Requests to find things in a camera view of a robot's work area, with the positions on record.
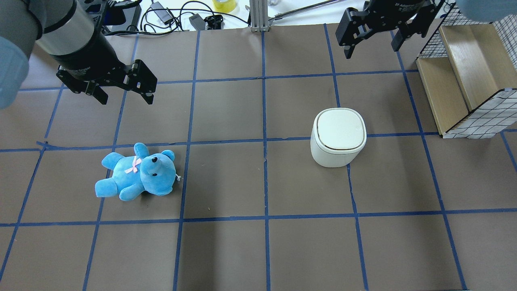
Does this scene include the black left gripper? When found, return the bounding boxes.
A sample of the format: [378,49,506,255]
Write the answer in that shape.
[54,31,158,105]

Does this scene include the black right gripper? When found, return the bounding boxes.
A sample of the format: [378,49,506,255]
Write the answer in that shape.
[335,0,445,59]

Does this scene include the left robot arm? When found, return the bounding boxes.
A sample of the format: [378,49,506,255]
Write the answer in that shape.
[0,0,158,109]

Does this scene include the white trash can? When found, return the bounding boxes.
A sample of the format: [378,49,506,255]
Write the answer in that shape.
[310,108,367,168]

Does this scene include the blue teddy bear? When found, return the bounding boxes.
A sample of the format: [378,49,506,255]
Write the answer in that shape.
[95,143,181,201]

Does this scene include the metal rod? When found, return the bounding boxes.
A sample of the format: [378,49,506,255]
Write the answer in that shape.
[268,0,344,23]

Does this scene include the grey power adapter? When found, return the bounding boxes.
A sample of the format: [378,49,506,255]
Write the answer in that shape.
[189,13,208,31]

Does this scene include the yellow tape roll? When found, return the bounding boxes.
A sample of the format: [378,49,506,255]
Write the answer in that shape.
[212,0,237,13]

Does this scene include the wooden wire-mesh shelf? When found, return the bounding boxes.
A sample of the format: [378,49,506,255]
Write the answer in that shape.
[416,6,517,139]

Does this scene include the black cables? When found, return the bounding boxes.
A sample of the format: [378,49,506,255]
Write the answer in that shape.
[83,0,250,37]

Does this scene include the aluminium frame post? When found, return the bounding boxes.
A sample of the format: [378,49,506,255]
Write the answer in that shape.
[249,0,270,32]

